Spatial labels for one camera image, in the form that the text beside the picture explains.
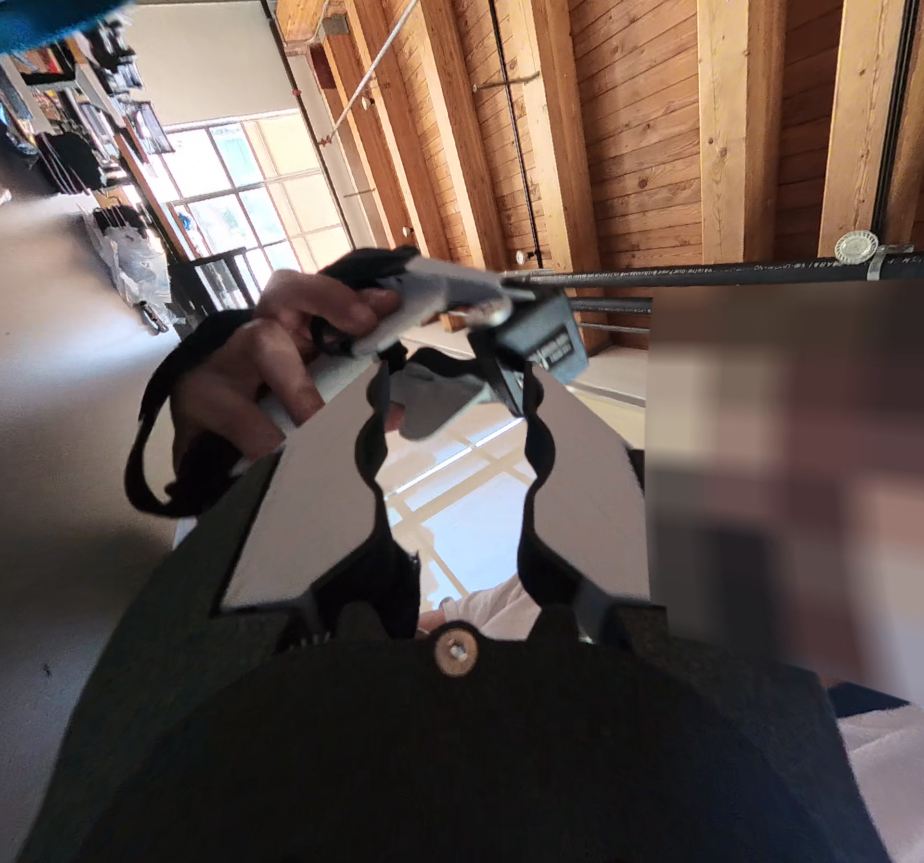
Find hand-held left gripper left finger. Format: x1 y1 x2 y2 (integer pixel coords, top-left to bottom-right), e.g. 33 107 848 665
217 361 423 615

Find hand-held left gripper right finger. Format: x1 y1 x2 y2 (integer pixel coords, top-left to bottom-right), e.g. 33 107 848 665
516 365 651 600

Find person's right hand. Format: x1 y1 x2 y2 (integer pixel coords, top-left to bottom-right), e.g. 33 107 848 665
169 270 405 460

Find person's white shirt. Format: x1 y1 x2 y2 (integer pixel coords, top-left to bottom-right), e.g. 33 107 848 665
419 578 924 863

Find black horizontal pipe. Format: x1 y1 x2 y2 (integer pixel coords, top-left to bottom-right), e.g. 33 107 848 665
501 249 924 286

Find black metal railing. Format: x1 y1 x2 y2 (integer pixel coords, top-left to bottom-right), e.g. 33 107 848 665
169 248 254 315

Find black ceiling conduit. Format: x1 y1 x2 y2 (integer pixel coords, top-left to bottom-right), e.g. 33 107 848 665
473 0 550 265

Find round white ceiling fixture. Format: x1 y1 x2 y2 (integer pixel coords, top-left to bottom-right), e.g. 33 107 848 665
834 229 880 265

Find large grid window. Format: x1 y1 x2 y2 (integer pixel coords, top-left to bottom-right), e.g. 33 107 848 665
144 112 355 286

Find metal sprinkler pipe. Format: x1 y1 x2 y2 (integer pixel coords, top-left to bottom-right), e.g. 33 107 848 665
318 0 463 145

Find black ceiling track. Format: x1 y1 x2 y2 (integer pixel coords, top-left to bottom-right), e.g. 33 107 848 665
870 0 924 236

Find dark storage racks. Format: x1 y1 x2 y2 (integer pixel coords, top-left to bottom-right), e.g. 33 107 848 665
0 18 174 193

